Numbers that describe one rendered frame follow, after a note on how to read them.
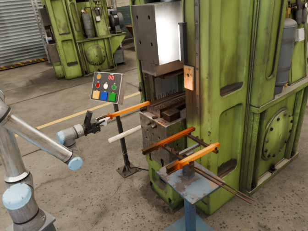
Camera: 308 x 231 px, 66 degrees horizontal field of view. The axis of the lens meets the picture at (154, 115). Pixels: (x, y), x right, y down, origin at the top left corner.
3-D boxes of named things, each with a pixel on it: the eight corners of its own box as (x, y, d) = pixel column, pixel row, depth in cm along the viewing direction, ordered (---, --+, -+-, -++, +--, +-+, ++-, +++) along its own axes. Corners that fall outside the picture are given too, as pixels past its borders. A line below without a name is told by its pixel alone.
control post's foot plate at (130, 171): (124, 179, 269) (123, 173, 265) (115, 169, 285) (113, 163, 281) (140, 170, 280) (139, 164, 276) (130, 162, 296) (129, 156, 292)
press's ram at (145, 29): (167, 67, 165) (162, 3, 147) (137, 59, 194) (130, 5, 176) (208, 54, 186) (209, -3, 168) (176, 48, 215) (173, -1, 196)
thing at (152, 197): (160, 225, 211) (160, 224, 211) (127, 189, 254) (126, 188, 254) (192, 202, 231) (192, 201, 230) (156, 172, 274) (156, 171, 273)
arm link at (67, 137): (57, 143, 163) (53, 130, 159) (75, 135, 169) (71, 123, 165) (62, 149, 156) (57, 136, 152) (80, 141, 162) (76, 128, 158)
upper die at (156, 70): (156, 76, 180) (155, 64, 175) (141, 71, 195) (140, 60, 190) (196, 63, 200) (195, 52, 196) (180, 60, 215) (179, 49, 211)
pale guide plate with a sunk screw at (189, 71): (192, 90, 170) (192, 67, 162) (184, 87, 177) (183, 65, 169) (195, 90, 171) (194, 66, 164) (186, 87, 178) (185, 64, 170)
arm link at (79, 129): (71, 123, 165) (76, 129, 157) (78, 121, 167) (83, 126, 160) (75, 134, 169) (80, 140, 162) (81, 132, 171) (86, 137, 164)
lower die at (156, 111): (160, 118, 196) (159, 108, 192) (146, 110, 211) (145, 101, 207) (196, 101, 217) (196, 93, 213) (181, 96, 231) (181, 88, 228)
